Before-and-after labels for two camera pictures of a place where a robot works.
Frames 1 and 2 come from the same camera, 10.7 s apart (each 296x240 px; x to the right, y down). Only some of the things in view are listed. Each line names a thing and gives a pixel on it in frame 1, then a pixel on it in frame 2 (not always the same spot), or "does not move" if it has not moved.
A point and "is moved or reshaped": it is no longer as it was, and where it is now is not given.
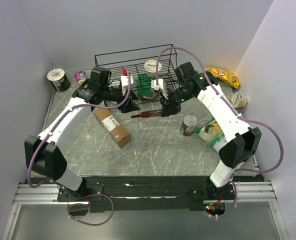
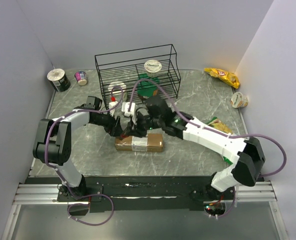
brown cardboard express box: (119, 134) is moved or reshaped
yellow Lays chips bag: (224, 76) does not move
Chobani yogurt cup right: (238, 100) does not move
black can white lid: (59, 80) does not move
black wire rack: (148, 70) does not move
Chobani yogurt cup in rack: (150, 67) does not move
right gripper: (167, 109) → (131, 132)
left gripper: (130, 105) → (114, 128)
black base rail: (151, 194) does not move
